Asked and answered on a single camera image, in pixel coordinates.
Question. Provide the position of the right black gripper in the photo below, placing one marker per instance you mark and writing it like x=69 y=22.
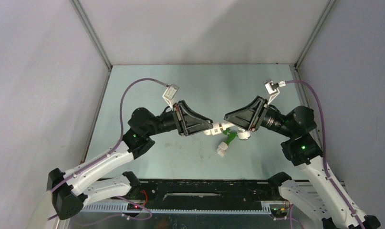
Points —
x=252 y=115

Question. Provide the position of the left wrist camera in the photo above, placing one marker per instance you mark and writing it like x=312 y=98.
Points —
x=169 y=94

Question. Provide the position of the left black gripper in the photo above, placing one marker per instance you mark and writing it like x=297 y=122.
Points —
x=187 y=121

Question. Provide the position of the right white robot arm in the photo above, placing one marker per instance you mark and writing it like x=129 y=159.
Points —
x=333 y=209

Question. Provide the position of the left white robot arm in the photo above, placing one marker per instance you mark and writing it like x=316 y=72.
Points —
x=80 y=186

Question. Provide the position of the white plastic faucet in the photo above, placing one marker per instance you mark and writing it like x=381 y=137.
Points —
x=231 y=129

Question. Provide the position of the white elbow fitting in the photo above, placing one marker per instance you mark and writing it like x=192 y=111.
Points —
x=215 y=130
x=221 y=149

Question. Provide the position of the green plastic faucet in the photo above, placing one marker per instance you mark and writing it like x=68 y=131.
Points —
x=231 y=136

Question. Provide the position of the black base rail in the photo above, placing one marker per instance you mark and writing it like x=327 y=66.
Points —
x=209 y=195

